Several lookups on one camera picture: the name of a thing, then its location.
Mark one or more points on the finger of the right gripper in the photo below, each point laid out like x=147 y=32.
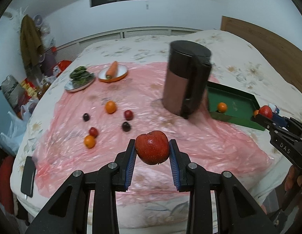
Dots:
x=267 y=123
x=279 y=120

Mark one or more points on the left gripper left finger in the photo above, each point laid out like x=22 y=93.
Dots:
x=114 y=177

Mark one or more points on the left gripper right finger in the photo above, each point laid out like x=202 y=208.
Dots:
x=193 y=178

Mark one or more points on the large red apple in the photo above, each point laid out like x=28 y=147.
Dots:
x=152 y=148

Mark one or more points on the dark plum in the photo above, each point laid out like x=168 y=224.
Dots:
x=86 y=117
x=126 y=126

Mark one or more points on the right hand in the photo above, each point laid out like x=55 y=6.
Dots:
x=291 y=180

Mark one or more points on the small blue white toy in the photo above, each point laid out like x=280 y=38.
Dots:
x=274 y=108

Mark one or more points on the green tray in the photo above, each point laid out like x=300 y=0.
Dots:
x=241 y=105

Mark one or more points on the wooden headboard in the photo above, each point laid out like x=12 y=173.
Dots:
x=282 y=55

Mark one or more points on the black phone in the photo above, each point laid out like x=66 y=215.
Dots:
x=27 y=183

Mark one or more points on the white oval plate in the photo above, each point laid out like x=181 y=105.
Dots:
x=74 y=86

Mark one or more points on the carrot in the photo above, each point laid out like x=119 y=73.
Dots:
x=112 y=69

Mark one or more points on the orange rimmed plate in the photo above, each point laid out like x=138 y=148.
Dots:
x=122 y=72

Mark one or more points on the green leafy vegetables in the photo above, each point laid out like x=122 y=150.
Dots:
x=79 y=74

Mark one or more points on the purple bin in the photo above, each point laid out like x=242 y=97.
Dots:
x=49 y=63

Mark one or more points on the grey bag with lettering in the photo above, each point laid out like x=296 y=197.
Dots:
x=12 y=90

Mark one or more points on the olive coat hanging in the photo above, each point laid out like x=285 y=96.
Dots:
x=31 y=45

